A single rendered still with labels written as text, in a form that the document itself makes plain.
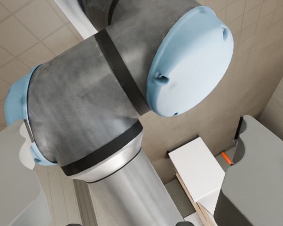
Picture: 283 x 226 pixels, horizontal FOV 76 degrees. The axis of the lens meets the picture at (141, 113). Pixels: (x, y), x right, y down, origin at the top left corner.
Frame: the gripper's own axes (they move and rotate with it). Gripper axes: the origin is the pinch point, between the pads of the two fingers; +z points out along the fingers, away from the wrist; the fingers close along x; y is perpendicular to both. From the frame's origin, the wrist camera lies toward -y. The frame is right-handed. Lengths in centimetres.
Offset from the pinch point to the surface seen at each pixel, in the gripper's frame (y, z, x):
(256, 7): -12, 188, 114
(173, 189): 575, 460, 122
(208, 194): 290, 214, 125
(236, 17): -4, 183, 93
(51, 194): 178, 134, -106
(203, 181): 274, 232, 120
